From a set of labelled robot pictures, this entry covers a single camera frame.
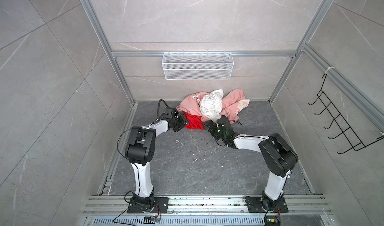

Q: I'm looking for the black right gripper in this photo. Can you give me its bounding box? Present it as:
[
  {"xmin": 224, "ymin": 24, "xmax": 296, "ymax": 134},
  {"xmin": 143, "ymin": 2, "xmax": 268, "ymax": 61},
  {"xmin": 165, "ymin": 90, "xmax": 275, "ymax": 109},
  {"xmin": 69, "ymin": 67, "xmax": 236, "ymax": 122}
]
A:
[{"xmin": 202, "ymin": 120, "xmax": 227, "ymax": 141}]

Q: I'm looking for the red cloth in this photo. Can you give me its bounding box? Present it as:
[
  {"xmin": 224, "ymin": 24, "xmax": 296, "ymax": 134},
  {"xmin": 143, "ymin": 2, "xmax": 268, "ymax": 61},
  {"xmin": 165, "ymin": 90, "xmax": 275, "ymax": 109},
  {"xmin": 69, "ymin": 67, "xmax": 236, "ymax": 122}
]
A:
[{"xmin": 185, "ymin": 113, "xmax": 204, "ymax": 130}]

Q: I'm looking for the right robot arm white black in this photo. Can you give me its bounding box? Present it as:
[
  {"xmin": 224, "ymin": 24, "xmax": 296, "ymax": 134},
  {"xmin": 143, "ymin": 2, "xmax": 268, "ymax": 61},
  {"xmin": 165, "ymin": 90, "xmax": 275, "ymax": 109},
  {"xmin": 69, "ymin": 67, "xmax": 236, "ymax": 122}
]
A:
[{"xmin": 203, "ymin": 121, "xmax": 299, "ymax": 212}]

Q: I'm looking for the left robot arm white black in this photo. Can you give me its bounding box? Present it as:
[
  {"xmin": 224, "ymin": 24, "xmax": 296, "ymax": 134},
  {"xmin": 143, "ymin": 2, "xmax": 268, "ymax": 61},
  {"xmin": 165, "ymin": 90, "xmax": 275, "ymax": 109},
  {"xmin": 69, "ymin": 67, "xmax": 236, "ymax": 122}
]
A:
[{"xmin": 124, "ymin": 111, "xmax": 189, "ymax": 213}]

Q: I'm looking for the white cloth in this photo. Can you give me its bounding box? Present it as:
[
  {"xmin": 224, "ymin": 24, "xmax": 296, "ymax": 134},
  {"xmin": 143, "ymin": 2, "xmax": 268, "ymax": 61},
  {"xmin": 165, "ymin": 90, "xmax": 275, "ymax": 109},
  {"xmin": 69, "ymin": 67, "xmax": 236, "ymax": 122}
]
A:
[{"xmin": 200, "ymin": 89, "xmax": 224, "ymax": 122}]

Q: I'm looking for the pink cloth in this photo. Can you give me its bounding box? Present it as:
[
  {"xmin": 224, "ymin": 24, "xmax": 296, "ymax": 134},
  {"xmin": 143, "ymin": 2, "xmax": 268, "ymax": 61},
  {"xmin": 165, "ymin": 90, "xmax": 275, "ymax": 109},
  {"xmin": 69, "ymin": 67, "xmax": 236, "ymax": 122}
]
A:
[{"xmin": 177, "ymin": 89, "xmax": 250, "ymax": 122}]

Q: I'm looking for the metal floor grate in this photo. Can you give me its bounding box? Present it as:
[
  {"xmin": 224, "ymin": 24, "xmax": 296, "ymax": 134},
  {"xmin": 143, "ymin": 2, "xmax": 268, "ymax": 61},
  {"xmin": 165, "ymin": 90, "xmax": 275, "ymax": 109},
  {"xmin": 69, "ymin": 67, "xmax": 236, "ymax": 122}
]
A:
[{"xmin": 88, "ymin": 215, "xmax": 325, "ymax": 226}]

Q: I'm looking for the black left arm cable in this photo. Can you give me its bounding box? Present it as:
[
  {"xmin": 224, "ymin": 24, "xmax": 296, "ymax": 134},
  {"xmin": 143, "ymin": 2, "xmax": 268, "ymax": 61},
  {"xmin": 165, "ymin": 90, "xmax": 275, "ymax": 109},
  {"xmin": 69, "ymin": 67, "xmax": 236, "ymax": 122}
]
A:
[{"xmin": 116, "ymin": 99, "xmax": 171, "ymax": 160}]

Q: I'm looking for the white wire mesh basket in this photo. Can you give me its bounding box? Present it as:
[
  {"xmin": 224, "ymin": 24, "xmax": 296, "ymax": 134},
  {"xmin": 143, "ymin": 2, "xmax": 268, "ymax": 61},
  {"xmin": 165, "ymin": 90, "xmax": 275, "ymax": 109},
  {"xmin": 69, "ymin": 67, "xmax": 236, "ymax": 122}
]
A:
[{"xmin": 162, "ymin": 52, "xmax": 235, "ymax": 80}]

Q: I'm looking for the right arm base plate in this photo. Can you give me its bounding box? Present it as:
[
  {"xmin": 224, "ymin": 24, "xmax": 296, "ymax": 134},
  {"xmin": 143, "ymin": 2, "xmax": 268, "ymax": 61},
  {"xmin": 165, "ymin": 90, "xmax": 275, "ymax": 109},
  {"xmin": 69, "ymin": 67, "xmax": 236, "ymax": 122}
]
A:
[{"xmin": 244, "ymin": 196, "xmax": 289, "ymax": 213}]

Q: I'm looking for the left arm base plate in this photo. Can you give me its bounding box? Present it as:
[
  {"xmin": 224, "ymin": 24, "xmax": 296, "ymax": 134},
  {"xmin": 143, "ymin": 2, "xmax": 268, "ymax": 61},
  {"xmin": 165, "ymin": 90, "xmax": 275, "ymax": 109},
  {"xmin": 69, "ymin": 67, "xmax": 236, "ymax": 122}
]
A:
[{"xmin": 128, "ymin": 197, "xmax": 169, "ymax": 214}]

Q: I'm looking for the aluminium rail base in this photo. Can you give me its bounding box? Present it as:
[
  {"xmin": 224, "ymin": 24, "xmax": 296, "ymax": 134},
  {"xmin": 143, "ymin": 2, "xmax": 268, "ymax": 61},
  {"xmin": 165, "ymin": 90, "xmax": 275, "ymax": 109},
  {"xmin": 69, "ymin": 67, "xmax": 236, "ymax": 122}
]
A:
[{"xmin": 82, "ymin": 195, "xmax": 332, "ymax": 216}]

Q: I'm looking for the black wire hook rack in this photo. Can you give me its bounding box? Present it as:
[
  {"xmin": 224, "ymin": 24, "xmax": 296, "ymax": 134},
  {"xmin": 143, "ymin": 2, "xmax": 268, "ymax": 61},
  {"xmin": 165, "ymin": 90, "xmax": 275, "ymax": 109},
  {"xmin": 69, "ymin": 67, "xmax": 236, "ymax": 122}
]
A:
[{"xmin": 308, "ymin": 73, "xmax": 384, "ymax": 155}]

